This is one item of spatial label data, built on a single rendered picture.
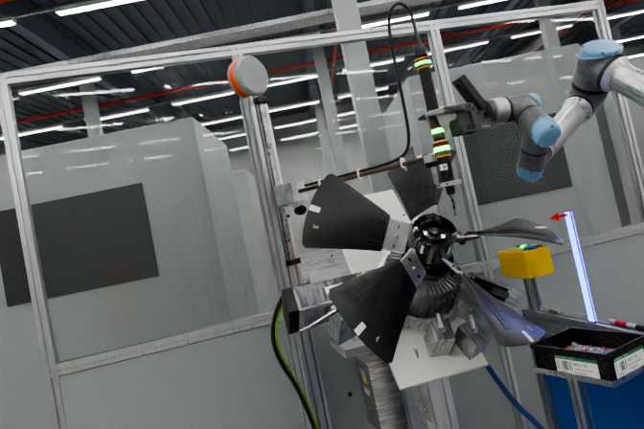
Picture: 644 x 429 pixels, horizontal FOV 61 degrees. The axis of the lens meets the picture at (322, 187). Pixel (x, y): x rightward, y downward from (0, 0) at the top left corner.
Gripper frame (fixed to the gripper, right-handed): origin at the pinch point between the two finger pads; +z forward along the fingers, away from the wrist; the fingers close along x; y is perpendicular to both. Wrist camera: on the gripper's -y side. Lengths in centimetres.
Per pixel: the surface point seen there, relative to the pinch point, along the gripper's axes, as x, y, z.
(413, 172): 17.6, 14.5, -0.7
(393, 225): 3.2, 28.7, 14.4
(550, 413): 31, 103, -38
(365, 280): -10, 40, 29
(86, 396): 71, 69, 114
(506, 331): -24, 57, 2
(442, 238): -7.3, 34.2, 5.7
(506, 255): 32, 48, -34
